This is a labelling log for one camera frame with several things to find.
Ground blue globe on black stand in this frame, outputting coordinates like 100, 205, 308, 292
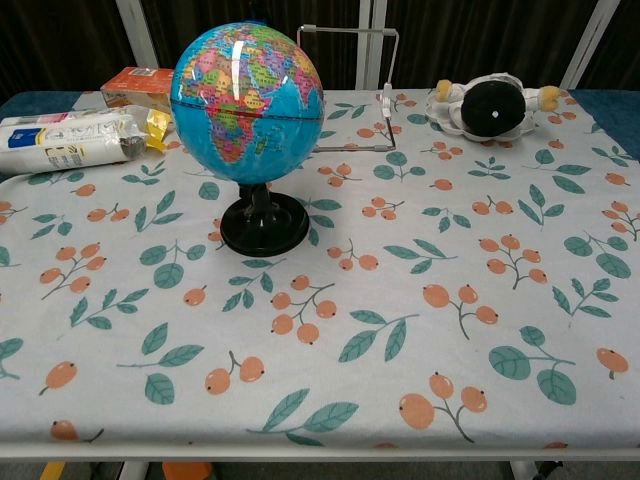
169, 20, 325, 259

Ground floral fruit print tablecloth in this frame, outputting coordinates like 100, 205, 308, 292
0, 88, 640, 449

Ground yellow foil packet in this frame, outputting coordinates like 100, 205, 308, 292
145, 108, 174, 153

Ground white black plush toy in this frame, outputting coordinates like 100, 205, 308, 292
433, 72, 562, 137

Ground orange cardboard snack box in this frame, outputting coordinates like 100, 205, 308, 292
99, 66, 175, 114

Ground dark brown pleated curtain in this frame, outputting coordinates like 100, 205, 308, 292
0, 0, 640, 101

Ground orange plastic object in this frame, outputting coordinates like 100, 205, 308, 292
161, 461, 214, 480

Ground white plastic snack package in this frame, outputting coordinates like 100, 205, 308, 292
0, 105, 150, 176

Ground wire and clear book stand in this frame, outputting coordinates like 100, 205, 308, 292
296, 24, 402, 153

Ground white screen frame post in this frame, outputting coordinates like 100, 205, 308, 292
114, 0, 162, 69
559, 0, 622, 91
355, 0, 388, 92

